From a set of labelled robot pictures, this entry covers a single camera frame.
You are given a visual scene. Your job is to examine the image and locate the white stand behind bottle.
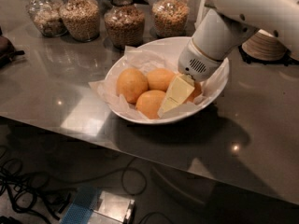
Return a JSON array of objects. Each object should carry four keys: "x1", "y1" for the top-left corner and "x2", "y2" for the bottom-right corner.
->
[{"x1": 194, "y1": 0, "x2": 209, "y2": 27}]

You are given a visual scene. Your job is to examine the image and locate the blue and metal box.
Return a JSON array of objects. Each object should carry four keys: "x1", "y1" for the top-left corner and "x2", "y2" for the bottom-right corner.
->
[{"x1": 60, "y1": 187, "x2": 135, "y2": 224}]

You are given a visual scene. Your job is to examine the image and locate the black cables on floor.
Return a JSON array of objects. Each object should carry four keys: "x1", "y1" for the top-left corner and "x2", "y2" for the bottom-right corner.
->
[{"x1": 0, "y1": 143, "x2": 176, "y2": 224}]

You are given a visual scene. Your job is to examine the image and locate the dark brown object left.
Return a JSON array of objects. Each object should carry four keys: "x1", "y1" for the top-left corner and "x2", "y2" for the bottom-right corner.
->
[{"x1": 0, "y1": 28, "x2": 25, "y2": 68}]

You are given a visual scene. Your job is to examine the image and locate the white oval bowl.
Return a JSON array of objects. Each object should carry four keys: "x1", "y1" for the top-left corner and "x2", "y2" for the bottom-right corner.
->
[{"x1": 104, "y1": 36, "x2": 231, "y2": 125}]

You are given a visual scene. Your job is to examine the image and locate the glass jar of grains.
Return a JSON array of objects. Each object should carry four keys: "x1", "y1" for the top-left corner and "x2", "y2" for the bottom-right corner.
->
[{"x1": 59, "y1": 0, "x2": 100, "y2": 42}]

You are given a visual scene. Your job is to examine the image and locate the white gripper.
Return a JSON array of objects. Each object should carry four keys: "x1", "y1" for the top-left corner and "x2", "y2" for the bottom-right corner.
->
[{"x1": 158, "y1": 40, "x2": 221, "y2": 117}]

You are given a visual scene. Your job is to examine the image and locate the glass jar of nuts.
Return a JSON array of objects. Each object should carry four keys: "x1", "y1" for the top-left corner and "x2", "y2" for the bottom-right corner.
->
[{"x1": 104, "y1": 0, "x2": 145, "y2": 49}]

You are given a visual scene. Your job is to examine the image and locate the stack of paper plates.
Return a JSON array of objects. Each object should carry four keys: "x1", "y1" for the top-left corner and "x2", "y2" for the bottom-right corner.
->
[{"x1": 242, "y1": 30, "x2": 287, "y2": 62}]

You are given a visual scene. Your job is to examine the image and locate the white paper liner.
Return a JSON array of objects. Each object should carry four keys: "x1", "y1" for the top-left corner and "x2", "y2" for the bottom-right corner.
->
[{"x1": 88, "y1": 45, "x2": 227, "y2": 121}]

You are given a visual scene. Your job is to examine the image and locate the black tray under plates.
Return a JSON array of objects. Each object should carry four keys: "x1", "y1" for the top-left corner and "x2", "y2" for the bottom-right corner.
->
[{"x1": 238, "y1": 46, "x2": 299, "y2": 66}]

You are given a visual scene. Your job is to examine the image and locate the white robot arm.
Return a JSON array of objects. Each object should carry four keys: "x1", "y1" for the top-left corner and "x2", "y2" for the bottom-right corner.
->
[{"x1": 158, "y1": 0, "x2": 299, "y2": 115}]

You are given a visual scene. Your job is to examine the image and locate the glass jar, far left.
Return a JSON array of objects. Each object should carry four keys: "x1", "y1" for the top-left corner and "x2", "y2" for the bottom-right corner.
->
[{"x1": 26, "y1": 0, "x2": 67, "y2": 37}]

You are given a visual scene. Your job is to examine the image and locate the glass jar, right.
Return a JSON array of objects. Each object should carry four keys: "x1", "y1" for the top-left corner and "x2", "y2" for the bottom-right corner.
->
[{"x1": 151, "y1": 0, "x2": 190, "y2": 37}]

